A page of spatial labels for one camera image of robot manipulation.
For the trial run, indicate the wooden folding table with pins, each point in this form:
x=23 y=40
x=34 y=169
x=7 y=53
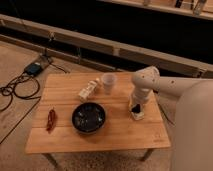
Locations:
x=119 y=132

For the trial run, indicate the red chili pepper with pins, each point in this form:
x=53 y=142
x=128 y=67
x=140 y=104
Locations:
x=51 y=120

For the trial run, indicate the black eraser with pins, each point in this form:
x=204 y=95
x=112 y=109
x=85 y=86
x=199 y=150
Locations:
x=136 y=109

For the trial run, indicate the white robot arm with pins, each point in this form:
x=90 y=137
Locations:
x=192 y=145

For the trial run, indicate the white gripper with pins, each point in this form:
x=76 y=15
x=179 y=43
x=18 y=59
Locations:
x=139 y=96

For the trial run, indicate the black power adapter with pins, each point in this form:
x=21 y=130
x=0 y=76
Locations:
x=33 y=69

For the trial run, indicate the black bowl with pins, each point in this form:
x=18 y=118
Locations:
x=88 y=117

